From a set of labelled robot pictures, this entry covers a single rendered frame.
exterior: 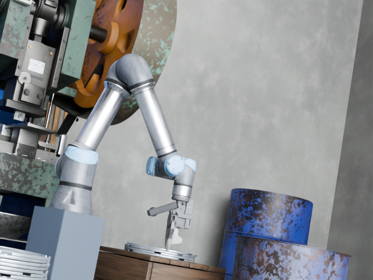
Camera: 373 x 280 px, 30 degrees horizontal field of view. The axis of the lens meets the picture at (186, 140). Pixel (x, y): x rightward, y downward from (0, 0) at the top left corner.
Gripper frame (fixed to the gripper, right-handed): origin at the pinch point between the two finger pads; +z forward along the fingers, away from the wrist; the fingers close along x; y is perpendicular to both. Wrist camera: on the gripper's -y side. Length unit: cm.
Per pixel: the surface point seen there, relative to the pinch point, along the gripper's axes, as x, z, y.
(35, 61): 41, -69, -65
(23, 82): 38, -59, -68
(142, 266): -9.0, 8.3, -9.1
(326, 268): -43, -3, 47
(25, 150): 33, -29, -61
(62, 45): 42, -79, -55
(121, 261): 4.1, 8.2, -15.6
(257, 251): -34.5, -4.0, 25.0
